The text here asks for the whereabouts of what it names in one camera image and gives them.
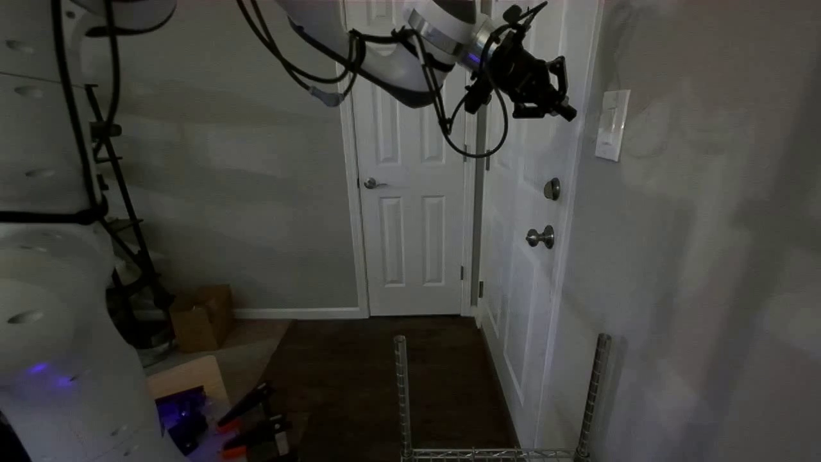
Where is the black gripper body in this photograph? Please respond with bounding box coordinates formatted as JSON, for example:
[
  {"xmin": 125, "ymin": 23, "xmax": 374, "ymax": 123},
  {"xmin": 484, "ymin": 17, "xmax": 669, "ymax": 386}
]
[{"xmin": 487, "ymin": 31, "xmax": 569, "ymax": 121}]

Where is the white wall light switch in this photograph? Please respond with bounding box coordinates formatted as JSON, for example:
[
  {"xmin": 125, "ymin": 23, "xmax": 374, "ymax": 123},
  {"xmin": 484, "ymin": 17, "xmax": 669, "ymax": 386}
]
[{"xmin": 593, "ymin": 87, "xmax": 633, "ymax": 163}]

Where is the dark round door knob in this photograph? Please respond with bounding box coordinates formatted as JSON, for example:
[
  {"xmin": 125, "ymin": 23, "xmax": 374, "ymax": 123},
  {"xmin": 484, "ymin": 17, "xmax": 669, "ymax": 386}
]
[{"xmin": 523, "ymin": 223, "xmax": 560, "ymax": 250}]

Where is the white panel door with deadbolt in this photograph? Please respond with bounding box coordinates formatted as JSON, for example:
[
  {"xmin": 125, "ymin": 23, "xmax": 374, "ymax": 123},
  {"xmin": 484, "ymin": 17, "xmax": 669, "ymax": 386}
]
[{"xmin": 475, "ymin": 0, "xmax": 606, "ymax": 445}]

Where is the dark brown floor mat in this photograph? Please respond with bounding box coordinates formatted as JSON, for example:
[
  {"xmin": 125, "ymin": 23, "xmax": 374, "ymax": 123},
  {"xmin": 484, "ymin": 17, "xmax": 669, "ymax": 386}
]
[{"xmin": 253, "ymin": 316, "xmax": 521, "ymax": 462}]

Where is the brown cardboard box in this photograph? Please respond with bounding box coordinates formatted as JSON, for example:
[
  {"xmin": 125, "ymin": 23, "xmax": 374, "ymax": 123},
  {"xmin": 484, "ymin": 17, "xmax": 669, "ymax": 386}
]
[{"xmin": 163, "ymin": 282, "xmax": 235, "ymax": 354}]

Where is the tan box with clutter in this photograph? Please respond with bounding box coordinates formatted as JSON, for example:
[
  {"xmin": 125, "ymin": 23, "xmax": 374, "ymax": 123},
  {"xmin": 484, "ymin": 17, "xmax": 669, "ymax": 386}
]
[{"xmin": 145, "ymin": 352, "xmax": 298, "ymax": 462}]

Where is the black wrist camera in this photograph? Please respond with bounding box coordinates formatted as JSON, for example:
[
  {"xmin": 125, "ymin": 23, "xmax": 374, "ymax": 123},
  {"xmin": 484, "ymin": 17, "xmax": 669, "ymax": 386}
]
[{"xmin": 462, "ymin": 75, "xmax": 492, "ymax": 118}]

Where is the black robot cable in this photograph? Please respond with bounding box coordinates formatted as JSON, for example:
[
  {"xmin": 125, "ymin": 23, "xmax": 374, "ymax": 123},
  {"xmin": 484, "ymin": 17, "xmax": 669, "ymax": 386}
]
[{"xmin": 49, "ymin": 0, "xmax": 548, "ymax": 226}]

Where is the metal wire rack frame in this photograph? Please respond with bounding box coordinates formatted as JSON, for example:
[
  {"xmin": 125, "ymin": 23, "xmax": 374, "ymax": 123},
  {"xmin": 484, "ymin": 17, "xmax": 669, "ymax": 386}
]
[{"xmin": 390, "ymin": 330, "xmax": 618, "ymax": 462}]

